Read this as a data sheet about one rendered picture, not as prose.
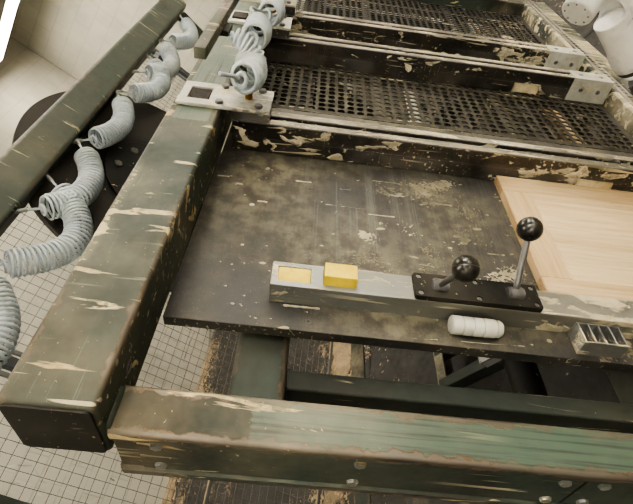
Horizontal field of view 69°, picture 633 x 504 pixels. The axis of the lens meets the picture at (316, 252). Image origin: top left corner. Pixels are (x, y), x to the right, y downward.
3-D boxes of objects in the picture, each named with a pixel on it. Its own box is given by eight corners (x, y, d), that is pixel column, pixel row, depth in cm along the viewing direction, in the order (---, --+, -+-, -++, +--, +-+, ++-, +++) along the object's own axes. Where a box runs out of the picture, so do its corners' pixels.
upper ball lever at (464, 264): (449, 300, 72) (486, 280, 60) (425, 297, 72) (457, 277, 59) (449, 277, 74) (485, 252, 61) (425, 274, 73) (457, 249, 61)
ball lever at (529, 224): (530, 306, 71) (551, 220, 68) (506, 303, 71) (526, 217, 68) (519, 298, 75) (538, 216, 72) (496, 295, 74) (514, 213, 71)
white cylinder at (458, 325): (449, 338, 71) (499, 343, 71) (455, 326, 69) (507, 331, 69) (445, 322, 73) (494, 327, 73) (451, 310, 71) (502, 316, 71)
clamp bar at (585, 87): (605, 107, 145) (651, 26, 128) (224, 57, 139) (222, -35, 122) (592, 93, 152) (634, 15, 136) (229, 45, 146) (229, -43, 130)
